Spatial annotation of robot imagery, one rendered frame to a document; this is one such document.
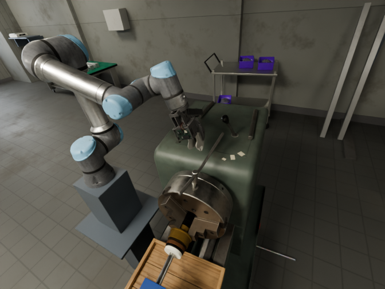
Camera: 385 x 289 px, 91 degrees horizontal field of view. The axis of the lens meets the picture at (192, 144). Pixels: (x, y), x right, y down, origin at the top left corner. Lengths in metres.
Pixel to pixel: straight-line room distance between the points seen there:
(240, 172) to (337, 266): 1.52
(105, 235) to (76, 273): 0.94
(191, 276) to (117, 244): 0.50
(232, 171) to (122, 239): 0.78
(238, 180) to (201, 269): 0.42
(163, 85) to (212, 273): 0.78
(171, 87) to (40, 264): 2.17
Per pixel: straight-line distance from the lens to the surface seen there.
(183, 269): 0.99
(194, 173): 0.68
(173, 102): 0.66
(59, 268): 2.36
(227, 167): 0.81
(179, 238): 0.78
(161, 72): 0.64
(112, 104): 0.61
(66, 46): 0.94
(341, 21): 3.58
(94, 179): 1.07
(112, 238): 1.32
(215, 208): 0.75
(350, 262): 2.24
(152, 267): 1.02
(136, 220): 1.32
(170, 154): 0.90
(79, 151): 0.98
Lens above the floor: 1.82
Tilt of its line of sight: 38 degrees down
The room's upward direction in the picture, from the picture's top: 6 degrees counter-clockwise
